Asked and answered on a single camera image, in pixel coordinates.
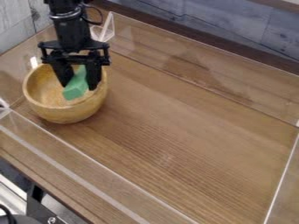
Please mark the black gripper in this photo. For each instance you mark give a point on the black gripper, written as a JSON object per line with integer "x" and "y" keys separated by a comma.
{"x": 73, "y": 47}

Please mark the green rectangular stick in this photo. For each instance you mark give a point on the green rectangular stick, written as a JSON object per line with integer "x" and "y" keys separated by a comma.
{"x": 77, "y": 85}

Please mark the wooden bowl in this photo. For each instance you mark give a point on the wooden bowl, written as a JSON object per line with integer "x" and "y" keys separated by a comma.
{"x": 43, "y": 93}

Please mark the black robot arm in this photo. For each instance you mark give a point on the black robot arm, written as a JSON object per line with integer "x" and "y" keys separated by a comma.
{"x": 71, "y": 4}

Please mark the small white tag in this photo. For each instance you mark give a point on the small white tag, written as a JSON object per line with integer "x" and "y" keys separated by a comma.
{"x": 33, "y": 62}

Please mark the black metal table leg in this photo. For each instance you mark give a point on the black metal table leg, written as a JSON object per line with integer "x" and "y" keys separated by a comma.
{"x": 45, "y": 209}

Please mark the clear acrylic corner bracket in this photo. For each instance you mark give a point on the clear acrylic corner bracket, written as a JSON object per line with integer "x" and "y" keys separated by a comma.
{"x": 104, "y": 33}

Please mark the clear acrylic front wall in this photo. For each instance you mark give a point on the clear acrylic front wall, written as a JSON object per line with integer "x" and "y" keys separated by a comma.
{"x": 95, "y": 192}

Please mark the clear acrylic wall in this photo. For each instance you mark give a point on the clear acrylic wall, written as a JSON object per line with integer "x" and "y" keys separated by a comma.
{"x": 283, "y": 211}
{"x": 95, "y": 192}

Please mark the clear acrylic right wall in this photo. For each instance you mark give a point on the clear acrylic right wall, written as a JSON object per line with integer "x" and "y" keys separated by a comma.
{"x": 283, "y": 211}

